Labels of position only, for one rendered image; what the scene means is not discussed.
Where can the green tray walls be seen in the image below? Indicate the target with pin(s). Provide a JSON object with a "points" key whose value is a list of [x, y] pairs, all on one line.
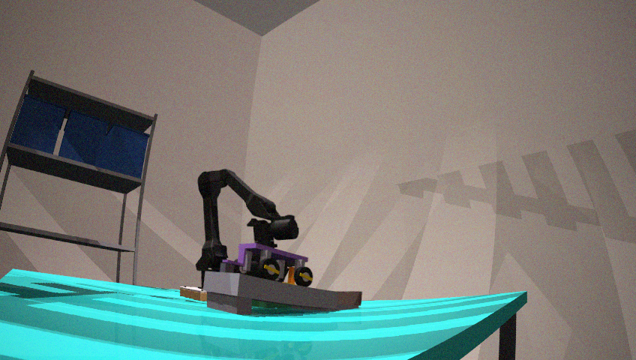
{"points": [[269, 305]]}

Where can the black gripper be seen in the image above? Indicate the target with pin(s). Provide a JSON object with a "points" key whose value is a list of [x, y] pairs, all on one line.
{"points": [[255, 264]]}

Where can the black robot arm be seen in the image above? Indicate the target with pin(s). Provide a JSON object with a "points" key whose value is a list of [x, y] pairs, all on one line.
{"points": [[213, 252]]}

